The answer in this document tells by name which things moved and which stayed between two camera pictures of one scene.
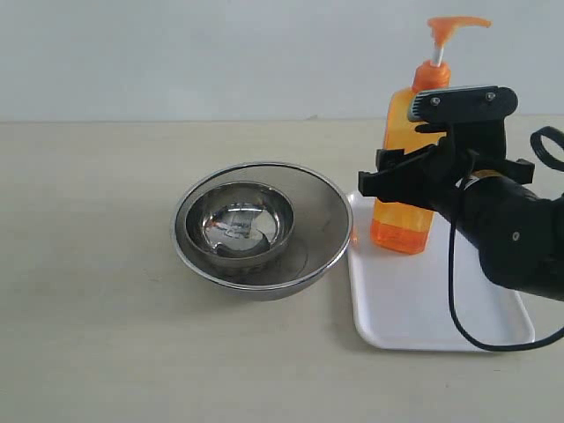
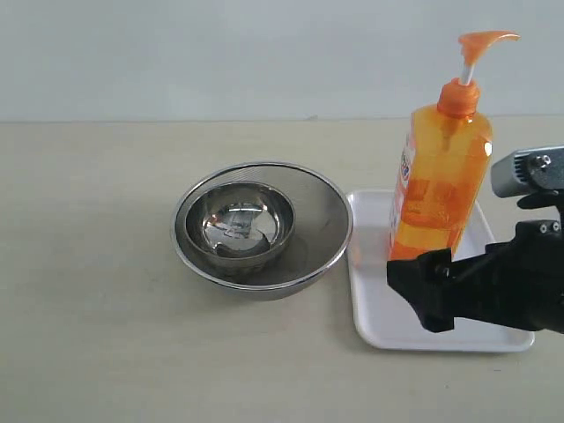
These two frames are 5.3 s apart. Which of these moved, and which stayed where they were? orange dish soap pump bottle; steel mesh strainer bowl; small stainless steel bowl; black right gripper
Moved: orange dish soap pump bottle; black right gripper
Stayed: small stainless steel bowl; steel mesh strainer bowl
